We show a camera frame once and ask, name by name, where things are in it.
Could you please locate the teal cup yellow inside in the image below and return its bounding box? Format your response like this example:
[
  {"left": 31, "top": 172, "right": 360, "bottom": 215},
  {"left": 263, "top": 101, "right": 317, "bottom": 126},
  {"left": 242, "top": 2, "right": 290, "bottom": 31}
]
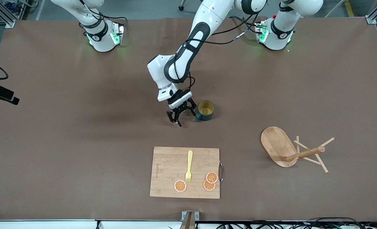
[{"left": 195, "top": 100, "right": 215, "bottom": 122}]

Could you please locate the wooden mug tree rack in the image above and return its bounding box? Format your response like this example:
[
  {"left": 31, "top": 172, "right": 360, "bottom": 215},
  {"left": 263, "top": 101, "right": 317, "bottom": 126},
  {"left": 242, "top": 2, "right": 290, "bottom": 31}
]
[{"left": 260, "top": 126, "right": 335, "bottom": 174}]

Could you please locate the yellow plastic fork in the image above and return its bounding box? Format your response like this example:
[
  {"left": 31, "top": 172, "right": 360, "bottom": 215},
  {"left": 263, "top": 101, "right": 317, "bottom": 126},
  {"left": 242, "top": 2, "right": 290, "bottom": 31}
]
[{"left": 185, "top": 150, "right": 193, "bottom": 184}]

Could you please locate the bamboo cutting board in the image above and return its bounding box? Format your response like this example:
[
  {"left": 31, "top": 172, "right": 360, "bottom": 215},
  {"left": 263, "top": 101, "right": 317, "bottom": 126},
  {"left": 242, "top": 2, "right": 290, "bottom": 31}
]
[{"left": 150, "top": 146, "right": 224, "bottom": 199}]

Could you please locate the office chair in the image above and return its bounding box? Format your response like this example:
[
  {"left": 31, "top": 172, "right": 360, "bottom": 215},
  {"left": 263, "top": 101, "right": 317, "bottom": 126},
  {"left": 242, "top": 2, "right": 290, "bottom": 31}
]
[{"left": 178, "top": 0, "right": 208, "bottom": 13}]

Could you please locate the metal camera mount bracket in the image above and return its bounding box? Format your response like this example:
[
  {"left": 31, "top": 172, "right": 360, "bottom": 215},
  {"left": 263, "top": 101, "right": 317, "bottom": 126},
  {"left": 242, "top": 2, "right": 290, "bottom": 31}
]
[{"left": 181, "top": 211, "right": 199, "bottom": 229}]

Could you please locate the black cable bundle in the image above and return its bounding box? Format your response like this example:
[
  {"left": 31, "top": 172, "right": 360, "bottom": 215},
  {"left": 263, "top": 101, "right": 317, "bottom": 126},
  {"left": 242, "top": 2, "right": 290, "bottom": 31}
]
[{"left": 214, "top": 217, "right": 377, "bottom": 229}]

